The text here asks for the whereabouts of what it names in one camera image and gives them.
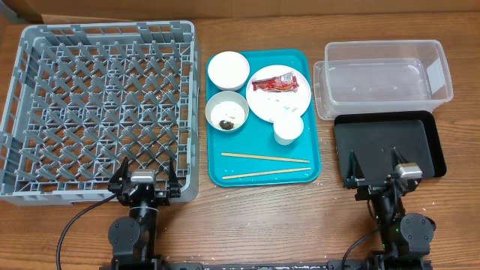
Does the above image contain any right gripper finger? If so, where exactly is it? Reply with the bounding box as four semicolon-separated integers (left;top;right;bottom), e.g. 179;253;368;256
345;151;365;181
391;147;409;172

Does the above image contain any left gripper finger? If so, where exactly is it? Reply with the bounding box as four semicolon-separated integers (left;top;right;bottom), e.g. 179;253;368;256
111;157;129;184
168;157;179;187

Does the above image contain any brown food lump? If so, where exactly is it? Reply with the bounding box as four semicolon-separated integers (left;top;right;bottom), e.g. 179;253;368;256
218;120;235;131

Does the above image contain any white plastic cup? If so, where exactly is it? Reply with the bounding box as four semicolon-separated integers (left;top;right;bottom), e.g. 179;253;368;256
273;114;305;146

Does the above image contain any grey bowl with rice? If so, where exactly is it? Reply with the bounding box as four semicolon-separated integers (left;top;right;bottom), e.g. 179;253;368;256
205;91;249;132

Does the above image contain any red snack wrapper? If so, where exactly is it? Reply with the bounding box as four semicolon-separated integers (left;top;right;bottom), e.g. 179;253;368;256
252;72;299;92

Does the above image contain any white rice pile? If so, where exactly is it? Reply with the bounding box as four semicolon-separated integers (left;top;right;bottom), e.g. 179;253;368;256
210;101;246;131

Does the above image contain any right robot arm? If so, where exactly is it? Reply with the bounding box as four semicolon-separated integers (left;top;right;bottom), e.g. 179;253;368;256
340;148;436;269

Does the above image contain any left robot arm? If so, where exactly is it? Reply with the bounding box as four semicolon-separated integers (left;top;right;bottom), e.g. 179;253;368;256
108;158;181;269

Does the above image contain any black waste tray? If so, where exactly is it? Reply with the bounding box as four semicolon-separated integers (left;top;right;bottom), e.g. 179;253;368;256
334;111;447;182

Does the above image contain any grey dishwasher rack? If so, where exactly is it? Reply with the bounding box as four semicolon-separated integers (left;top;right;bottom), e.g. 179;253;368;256
1;20;201;206

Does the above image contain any lower wooden chopstick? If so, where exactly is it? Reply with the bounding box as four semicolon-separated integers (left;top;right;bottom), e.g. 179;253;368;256
222;167;311;180

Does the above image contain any wooden chopstick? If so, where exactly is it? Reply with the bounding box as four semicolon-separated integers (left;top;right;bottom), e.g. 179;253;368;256
222;167;311;180
221;152;310;164

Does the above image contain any upper wooden chopstick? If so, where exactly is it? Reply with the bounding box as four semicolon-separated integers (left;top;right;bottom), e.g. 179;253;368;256
221;152;310;164

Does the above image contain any teal serving tray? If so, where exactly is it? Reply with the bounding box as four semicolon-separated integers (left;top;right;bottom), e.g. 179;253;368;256
205;49;323;188

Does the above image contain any clear plastic bin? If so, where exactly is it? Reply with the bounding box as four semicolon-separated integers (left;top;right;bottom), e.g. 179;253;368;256
313;40;454;120

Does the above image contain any pink round plate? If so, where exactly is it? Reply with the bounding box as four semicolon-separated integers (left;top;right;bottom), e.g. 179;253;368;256
245;64;312;122

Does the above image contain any pink empty bowl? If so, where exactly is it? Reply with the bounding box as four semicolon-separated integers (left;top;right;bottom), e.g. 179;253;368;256
207;51;251;91

